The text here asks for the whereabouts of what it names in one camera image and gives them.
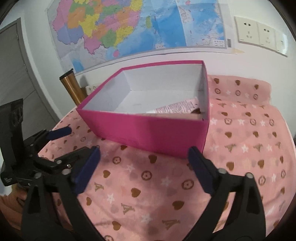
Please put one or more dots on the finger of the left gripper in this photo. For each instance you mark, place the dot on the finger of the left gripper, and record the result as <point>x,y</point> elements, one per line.
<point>58,133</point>

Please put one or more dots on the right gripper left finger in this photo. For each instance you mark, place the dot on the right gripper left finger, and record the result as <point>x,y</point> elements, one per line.
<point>68,176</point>

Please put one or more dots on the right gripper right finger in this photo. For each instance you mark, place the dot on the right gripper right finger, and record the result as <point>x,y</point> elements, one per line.
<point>246,219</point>

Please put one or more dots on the pink lotion tube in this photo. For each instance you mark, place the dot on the pink lotion tube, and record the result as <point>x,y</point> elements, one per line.
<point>187,109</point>

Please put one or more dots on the gold thermos bottle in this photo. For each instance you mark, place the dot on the gold thermos bottle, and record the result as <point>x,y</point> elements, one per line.
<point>69,81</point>

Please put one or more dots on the grey door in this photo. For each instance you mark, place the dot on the grey door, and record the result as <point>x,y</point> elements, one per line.
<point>18,81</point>

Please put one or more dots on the pink patterned cloth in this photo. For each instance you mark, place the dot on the pink patterned cloth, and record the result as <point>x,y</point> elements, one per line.
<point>139,195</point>

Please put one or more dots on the pink cardboard box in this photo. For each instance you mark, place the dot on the pink cardboard box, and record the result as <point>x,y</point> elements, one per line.
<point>115,110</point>

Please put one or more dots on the wall map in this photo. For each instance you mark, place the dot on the wall map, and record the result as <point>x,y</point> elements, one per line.
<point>91,33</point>

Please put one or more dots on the white wall socket panel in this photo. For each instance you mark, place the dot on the white wall socket panel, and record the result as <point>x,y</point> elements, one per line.
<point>261,35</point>

